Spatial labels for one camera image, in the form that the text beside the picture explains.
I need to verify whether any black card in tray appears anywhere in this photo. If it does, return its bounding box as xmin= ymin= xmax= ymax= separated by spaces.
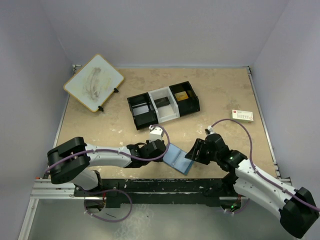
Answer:
xmin=154 ymin=96 xmax=171 ymax=108

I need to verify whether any yellow-framed whiteboard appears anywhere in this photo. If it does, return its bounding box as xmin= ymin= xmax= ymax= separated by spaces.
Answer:
xmin=63 ymin=53 xmax=125 ymax=113

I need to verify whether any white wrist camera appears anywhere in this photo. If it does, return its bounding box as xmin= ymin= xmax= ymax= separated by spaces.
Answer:
xmin=205 ymin=125 xmax=215 ymax=136
xmin=148 ymin=125 xmax=164 ymax=142

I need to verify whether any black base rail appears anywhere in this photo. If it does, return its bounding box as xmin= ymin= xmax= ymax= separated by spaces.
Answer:
xmin=74 ymin=178 xmax=247 ymax=210

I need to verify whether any gold card in tray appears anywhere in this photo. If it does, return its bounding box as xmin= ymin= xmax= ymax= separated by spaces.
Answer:
xmin=174 ymin=91 xmax=189 ymax=102

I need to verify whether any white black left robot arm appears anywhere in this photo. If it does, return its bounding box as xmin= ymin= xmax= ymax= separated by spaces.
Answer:
xmin=45 ymin=136 xmax=169 ymax=192

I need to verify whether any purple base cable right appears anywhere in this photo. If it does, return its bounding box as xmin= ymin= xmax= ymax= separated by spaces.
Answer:
xmin=223 ymin=197 xmax=251 ymax=216

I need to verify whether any small white card box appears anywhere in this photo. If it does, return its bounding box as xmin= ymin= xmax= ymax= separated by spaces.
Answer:
xmin=230 ymin=109 xmax=254 ymax=123

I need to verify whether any black and white tray organizer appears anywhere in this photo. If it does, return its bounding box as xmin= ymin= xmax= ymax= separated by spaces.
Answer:
xmin=127 ymin=81 xmax=200 ymax=130

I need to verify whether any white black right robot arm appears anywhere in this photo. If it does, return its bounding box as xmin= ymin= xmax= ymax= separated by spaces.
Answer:
xmin=185 ymin=133 xmax=320 ymax=239

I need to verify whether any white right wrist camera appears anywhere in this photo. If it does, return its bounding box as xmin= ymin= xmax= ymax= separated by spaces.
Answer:
xmin=205 ymin=125 xmax=215 ymax=136

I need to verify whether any white card in tray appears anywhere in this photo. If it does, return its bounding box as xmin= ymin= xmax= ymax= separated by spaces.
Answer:
xmin=132 ymin=105 xmax=149 ymax=116

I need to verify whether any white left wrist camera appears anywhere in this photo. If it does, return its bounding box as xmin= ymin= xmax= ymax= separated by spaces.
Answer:
xmin=148 ymin=125 xmax=164 ymax=142

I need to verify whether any blue leather card holder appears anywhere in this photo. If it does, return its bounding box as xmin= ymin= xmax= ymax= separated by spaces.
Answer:
xmin=163 ymin=143 xmax=194 ymax=176

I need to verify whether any black whiteboard stand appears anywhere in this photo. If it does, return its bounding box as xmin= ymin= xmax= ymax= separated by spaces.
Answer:
xmin=98 ymin=87 xmax=119 ymax=112

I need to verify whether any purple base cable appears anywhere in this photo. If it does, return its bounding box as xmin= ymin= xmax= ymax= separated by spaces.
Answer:
xmin=83 ymin=188 xmax=133 ymax=222
xmin=223 ymin=197 xmax=251 ymax=216

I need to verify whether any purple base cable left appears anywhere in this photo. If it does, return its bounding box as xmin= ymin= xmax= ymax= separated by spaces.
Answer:
xmin=83 ymin=188 xmax=133 ymax=222

